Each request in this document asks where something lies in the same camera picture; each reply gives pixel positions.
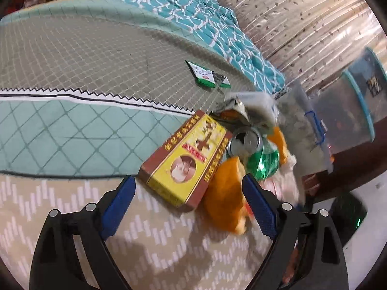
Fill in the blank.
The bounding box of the teal patterned quilt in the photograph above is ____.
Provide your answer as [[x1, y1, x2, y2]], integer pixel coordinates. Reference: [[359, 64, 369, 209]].
[[116, 0, 285, 94]]

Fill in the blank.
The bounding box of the white snack wrapper bag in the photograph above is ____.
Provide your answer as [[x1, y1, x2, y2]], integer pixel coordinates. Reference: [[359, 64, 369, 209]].
[[209, 92, 284, 134]]

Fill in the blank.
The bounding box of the green white small packet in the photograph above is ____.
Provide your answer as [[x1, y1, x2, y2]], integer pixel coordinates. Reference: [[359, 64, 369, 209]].
[[186, 61, 231, 89]]

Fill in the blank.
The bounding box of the red yellow cardboard box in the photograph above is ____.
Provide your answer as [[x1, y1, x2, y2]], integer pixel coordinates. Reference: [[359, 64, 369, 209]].
[[138, 111, 231, 210]]

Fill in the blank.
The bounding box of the white paper bag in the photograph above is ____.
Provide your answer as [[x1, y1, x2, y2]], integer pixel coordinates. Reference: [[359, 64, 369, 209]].
[[260, 154, 305, 206]]

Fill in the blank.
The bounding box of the clear storage bin teal rim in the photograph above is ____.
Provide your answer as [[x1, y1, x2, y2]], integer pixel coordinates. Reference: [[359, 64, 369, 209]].
[[311, 47, 386, 154]]

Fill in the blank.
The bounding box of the clear storage box blue handle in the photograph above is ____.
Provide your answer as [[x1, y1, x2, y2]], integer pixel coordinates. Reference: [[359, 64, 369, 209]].
[[277, 82, 333, 177]]

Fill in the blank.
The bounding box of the green crushed soda can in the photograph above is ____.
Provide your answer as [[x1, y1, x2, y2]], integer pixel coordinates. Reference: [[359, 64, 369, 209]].
[[227, 126, 279, 181]]

